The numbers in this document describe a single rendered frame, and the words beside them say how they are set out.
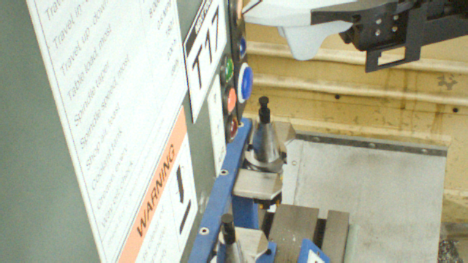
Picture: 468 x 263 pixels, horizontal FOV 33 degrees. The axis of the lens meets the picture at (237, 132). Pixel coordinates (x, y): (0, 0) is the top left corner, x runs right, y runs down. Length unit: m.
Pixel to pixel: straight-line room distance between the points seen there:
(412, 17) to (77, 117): 0.39
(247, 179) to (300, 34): 0.51
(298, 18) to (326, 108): 1.03
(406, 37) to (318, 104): 0.98
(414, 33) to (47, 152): 0.43
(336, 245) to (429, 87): 0.37
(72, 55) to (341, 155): 1.39
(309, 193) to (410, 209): 0.21
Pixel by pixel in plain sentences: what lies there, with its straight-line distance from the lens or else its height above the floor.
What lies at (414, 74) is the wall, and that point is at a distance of 1.59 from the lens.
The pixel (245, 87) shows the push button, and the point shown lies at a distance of 0.69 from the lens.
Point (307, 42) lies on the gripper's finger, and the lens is 0.68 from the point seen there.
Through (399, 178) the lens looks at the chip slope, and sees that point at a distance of 1.70.
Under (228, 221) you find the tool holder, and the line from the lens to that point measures 0.96.
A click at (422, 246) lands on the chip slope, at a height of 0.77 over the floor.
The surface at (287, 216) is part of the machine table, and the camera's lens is 1.52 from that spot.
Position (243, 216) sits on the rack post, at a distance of 1.37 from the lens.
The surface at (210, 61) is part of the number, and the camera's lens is 0.59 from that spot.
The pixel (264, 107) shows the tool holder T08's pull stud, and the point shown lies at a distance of 1.11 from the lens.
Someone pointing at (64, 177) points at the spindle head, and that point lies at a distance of 0.36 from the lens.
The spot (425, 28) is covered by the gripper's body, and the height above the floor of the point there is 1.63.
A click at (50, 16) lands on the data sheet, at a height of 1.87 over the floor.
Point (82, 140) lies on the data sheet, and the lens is 0.38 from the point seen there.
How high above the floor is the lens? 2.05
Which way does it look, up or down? 43 degrees down
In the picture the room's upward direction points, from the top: 4 degrees counter-clockwise
